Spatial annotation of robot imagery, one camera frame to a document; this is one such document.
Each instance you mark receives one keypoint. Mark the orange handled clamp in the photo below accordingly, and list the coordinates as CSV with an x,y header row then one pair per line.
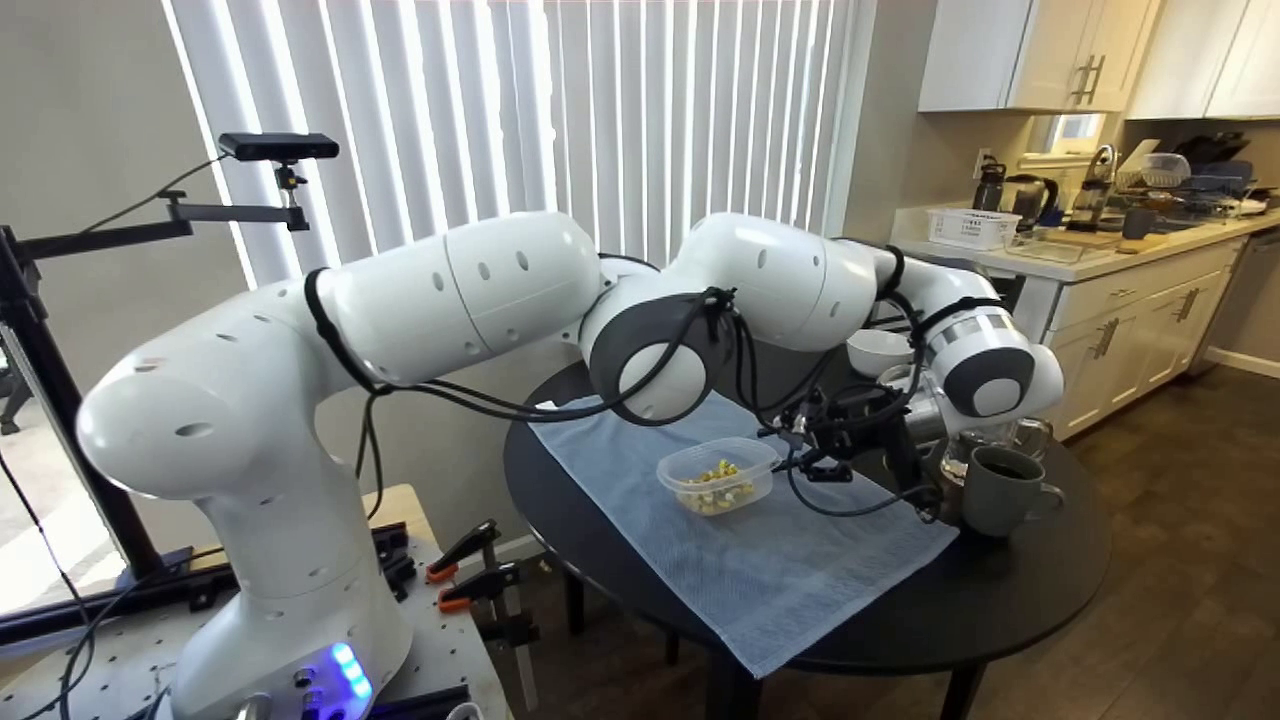
x,y
480,587
460,551

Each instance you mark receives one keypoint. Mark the clear glass mug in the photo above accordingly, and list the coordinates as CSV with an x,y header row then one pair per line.
x,y
1031,439

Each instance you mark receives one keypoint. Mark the yellow candies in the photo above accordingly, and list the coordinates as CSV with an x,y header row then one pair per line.
x,y
717,490

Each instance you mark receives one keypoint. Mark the blue towel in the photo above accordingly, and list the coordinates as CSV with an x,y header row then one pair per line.
x,y
768,577

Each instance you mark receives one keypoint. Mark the round black table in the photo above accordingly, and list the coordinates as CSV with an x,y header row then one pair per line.
x,y
965,609

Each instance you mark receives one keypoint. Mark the black camera on stand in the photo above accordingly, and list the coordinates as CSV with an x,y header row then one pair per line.
x,y
285,149

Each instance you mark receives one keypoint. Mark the white window blinds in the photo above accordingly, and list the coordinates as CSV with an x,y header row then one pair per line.
x,y
635,116

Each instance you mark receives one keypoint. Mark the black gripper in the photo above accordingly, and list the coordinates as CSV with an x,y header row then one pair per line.
x,y
833,439

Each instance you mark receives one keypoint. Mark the white kitchen cabinets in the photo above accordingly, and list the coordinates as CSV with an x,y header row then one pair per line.
x,y
1135,58

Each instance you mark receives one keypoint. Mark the clear plastic lunchbox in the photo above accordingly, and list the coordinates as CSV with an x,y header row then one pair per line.
x,y
698,458

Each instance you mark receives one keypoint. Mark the white lower kitchen cabinet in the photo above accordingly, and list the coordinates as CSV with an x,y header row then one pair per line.
x,y
1138,320

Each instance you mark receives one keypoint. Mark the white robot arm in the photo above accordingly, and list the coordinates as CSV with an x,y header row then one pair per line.
x,y
220,408

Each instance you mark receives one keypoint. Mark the grey mug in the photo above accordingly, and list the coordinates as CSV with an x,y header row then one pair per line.
x,y
1007,490

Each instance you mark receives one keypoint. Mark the black metal frame stand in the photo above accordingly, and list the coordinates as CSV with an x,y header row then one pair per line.
x,y
149,577

